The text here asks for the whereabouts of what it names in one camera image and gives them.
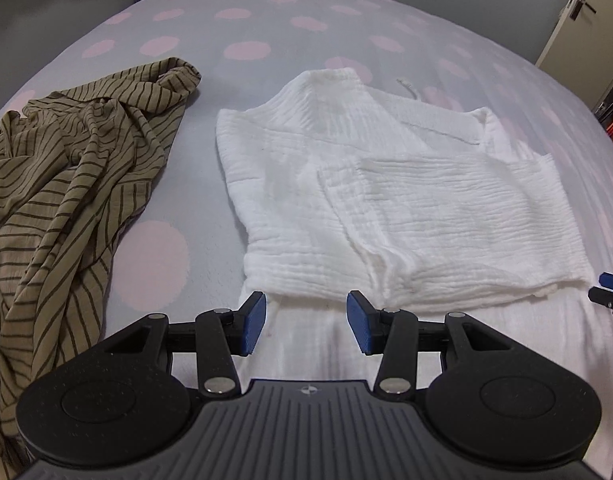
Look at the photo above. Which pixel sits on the brown striped garment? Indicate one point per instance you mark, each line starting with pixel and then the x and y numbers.
pixel 61 160

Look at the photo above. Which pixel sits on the cream door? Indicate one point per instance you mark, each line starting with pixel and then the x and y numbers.
pixel 581 40

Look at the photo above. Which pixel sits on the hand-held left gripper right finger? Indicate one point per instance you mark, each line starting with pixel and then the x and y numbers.
pixel 359 325

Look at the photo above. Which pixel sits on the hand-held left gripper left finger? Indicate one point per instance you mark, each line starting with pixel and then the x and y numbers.
pixel 254 322

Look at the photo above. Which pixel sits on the white crinkled garment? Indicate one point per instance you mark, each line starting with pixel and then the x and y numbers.
pixel 386 185

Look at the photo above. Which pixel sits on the polka dot bed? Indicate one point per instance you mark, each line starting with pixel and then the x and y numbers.
pixel 286 30

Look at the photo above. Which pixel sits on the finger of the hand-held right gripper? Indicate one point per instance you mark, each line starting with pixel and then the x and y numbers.
pixel 609 302
pixel 612 280

